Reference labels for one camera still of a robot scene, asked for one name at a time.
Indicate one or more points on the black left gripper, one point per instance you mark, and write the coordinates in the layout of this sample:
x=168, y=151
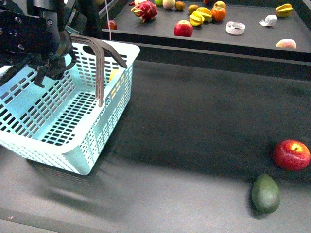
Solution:
x=37, y=33

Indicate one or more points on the brown basket handle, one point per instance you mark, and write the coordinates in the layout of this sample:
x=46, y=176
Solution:
x=99, y=47

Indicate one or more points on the yellow mango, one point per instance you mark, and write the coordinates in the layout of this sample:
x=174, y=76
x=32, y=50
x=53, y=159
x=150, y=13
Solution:
x=112, y=74

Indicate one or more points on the light blue plastic basket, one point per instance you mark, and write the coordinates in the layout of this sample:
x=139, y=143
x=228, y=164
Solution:
x=60, y=123

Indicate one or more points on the small dark red apple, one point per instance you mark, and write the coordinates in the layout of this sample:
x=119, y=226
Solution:
x=111, y=24

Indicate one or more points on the pink dragon fruit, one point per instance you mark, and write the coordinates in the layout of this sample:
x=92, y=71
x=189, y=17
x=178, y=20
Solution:
x=144, y=9

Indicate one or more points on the green apple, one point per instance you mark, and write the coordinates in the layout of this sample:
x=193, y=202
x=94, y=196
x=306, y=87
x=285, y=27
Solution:
x=158, y=2

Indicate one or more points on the brown kiwi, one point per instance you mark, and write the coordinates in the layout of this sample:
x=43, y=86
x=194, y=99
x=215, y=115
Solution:
x=179, y=6
x=192, y=8

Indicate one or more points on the red apple on shelf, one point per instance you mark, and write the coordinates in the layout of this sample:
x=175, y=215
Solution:
x=183, y=28

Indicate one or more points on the yellow star fruit front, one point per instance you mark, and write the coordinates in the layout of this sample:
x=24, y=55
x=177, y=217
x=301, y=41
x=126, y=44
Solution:
x=196, y=19

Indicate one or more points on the yellow star fruit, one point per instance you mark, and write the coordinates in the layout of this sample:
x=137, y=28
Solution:
x=205, y=12
x=284, y=10
x=196, y=19

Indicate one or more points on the yellow star fruit back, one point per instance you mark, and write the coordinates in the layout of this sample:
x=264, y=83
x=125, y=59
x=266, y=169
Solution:
x=205, y=12

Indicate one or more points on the dark purple plum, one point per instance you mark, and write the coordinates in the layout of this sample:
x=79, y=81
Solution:
x=208, y=2

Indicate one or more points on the orange persimmon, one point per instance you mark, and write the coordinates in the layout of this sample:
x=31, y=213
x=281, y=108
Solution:
x=218, y=14

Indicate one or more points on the red yellow peach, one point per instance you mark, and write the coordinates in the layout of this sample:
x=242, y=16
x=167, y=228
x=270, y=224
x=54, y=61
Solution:
x=220, y=4

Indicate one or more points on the white paper roll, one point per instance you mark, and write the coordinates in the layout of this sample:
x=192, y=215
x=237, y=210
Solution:
x=269, y=21

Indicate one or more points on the black display shelf tray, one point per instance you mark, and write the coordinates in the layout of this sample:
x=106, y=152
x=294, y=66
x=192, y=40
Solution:
x=239, y=32

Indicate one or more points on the yellow star fruit right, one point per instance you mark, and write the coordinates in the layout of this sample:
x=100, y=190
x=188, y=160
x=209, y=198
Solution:
x=284, y=10

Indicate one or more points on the pale pink peach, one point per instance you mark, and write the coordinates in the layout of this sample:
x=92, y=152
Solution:
x=286, y=43

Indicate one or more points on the green avocado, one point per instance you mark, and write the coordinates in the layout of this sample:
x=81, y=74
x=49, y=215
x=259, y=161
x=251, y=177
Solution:
x=265, y=194

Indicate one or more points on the red apple on table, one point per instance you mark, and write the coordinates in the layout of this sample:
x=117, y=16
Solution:
x=291, y=155

